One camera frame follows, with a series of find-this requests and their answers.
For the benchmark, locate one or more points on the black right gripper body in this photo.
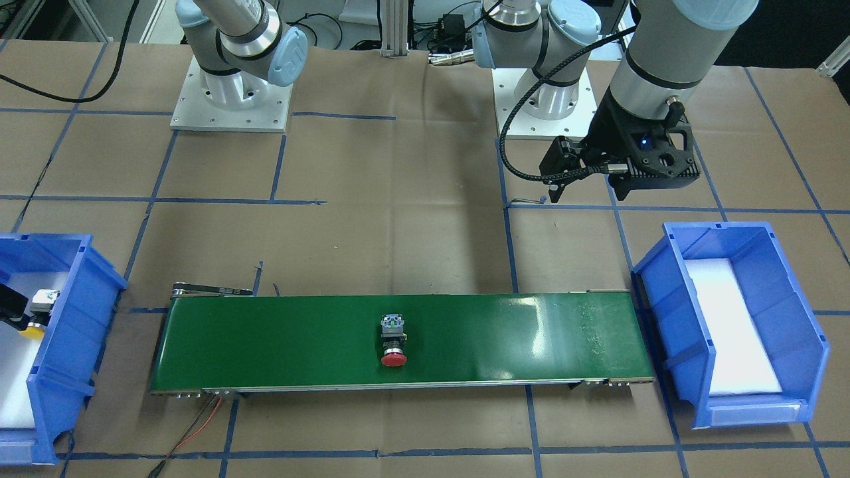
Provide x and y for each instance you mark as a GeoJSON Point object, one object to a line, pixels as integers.
{"type": "Point", "coordinates": [14, 306]}

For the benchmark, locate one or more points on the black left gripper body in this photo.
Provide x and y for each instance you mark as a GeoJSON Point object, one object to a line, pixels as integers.
{"type": "Point", "coordinates": [607, 126]}

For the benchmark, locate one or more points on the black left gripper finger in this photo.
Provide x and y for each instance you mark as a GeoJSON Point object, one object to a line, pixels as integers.
{"type": "Point", "coordinates": [555, 192]}

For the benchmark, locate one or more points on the yellow push button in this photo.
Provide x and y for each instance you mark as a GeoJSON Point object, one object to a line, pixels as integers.
{"type": "Point", "coordinates": [41, 310]}

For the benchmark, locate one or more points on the red push button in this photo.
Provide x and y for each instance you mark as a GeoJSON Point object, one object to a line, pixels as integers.
{"type": "Point", "coordinates": [393, 340]}

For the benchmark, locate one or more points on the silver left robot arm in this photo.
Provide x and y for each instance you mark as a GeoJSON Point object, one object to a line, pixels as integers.
{"type": "Point", "coordinates": [669, 51]}

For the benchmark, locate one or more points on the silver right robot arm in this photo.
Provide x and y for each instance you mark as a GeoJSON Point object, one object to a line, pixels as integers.
{"type": "Point", "coordinates": [131, 141]}

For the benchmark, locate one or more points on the blue bin with buttons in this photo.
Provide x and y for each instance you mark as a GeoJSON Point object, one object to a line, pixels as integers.
{"type": "Point", "coordinates": [795, 343]}

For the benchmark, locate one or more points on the white foam pad empty bin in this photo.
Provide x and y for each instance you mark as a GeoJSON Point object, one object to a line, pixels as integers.
{"type": "Point", "coordinates": [18, 353]}

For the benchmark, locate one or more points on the blue empty bin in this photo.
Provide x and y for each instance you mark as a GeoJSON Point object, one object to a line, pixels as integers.
{"type": "Point", "coordinates": [61, 378]}

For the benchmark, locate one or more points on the green conveyor belt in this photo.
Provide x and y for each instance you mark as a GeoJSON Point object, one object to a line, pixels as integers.
{"type": "Point", "coordinates": [224, 344]}

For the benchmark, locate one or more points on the white foam pad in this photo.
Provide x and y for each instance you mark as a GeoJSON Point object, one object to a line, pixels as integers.
{"type": "Point", "coordinates": [741, 362]}

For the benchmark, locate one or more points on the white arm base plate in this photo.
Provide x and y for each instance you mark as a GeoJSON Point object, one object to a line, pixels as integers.
{"type": "Point", "coordinates": [234, 103]}
{"type": "Point", "coordinates": [551, 111]}

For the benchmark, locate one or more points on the aluminium frame post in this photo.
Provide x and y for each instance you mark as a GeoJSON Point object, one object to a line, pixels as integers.
{"type": "Point", "coordinates": [395, 21]}

